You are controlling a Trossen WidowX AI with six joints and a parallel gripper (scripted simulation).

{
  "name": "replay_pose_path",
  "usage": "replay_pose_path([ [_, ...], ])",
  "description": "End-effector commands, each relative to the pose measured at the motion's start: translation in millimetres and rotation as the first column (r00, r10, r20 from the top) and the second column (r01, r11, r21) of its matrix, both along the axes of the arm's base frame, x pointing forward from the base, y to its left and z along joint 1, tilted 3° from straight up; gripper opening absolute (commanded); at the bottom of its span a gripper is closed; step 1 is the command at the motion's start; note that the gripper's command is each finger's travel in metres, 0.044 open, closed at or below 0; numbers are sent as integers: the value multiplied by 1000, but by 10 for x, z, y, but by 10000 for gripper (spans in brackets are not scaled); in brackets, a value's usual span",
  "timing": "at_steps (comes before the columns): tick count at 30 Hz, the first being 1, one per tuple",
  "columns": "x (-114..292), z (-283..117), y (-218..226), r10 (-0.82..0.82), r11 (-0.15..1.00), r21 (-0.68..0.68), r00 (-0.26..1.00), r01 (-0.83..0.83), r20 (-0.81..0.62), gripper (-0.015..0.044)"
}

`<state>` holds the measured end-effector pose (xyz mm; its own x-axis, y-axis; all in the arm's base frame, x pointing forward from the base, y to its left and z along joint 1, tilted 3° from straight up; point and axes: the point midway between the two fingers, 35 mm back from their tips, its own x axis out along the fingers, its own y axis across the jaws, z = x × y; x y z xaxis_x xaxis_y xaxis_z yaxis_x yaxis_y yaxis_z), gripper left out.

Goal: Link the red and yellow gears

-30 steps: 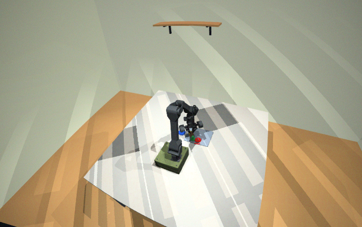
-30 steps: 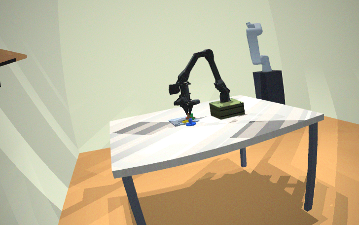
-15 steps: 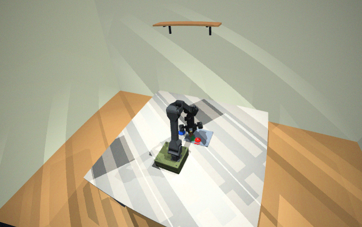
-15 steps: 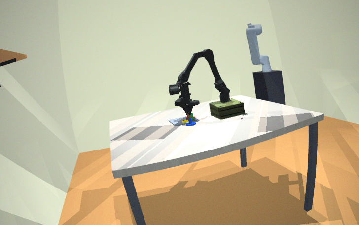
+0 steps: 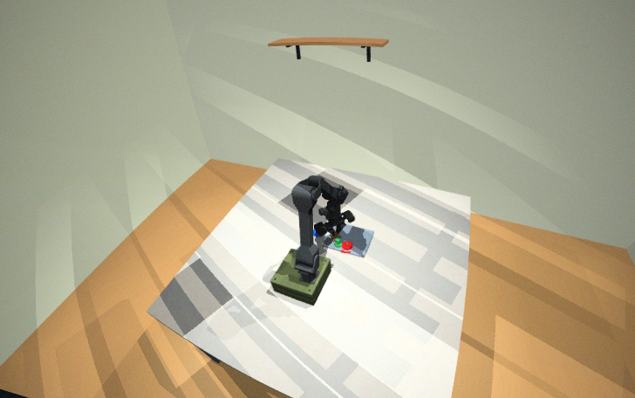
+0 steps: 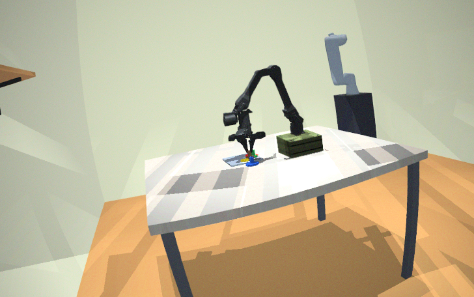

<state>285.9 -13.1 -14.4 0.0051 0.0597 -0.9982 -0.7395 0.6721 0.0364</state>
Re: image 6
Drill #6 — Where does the blue gear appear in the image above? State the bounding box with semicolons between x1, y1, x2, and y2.
246;156;259;167

